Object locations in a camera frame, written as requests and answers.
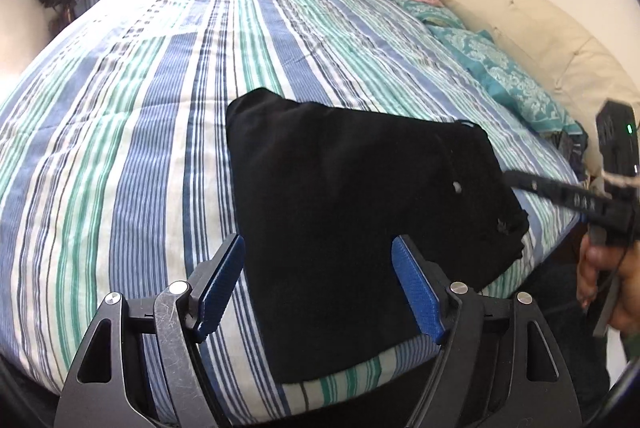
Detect teal patterned pillow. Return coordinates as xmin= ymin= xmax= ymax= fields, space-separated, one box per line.
xmin=384 ymin=0 xmax=581 ymax=134

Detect cream padded headboard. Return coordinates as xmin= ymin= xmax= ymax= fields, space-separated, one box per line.
xmin=420 ymin=0 xmax=640 ymax=179

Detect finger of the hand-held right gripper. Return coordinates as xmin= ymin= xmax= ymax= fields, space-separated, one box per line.
xmin=502 ymin=169 xmax=608 ymax=221

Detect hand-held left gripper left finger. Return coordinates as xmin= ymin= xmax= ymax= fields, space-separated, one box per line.
xmin=52 ymin=233 xmax=247 ymax=428

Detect striped bed sheet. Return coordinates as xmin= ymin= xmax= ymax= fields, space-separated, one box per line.
xmin=0 ymin=0 xmax=583 ymax=419

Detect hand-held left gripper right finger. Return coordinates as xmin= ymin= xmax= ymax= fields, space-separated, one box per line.
xmin=391 ymin=234 xmax=583 ymax=428

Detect black pants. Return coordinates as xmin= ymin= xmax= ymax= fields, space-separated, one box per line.
xmin=225 ymin=87 xmax=531 ymax=384

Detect person's right hand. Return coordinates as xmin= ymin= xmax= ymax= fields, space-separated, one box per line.
xmin=576 ymin=235 xmax=640 ymax=331

